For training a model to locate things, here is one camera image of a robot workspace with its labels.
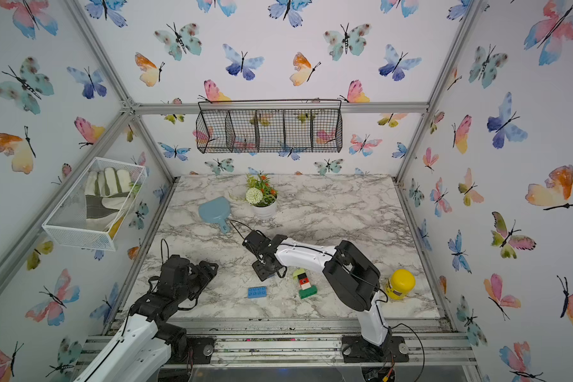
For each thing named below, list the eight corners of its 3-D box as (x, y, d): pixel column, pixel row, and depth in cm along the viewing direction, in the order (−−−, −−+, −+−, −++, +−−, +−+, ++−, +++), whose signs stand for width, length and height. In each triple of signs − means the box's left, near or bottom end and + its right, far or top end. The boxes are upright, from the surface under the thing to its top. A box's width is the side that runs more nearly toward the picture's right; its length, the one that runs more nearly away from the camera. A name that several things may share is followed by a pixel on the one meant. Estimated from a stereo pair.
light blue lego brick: (247, 298, 87) (246, 296, 85) (249, 288, 89) (248, 286, 87) (266, 298, 87) (266, 296, 85) (267, 288, 89) (266, 286, 87)
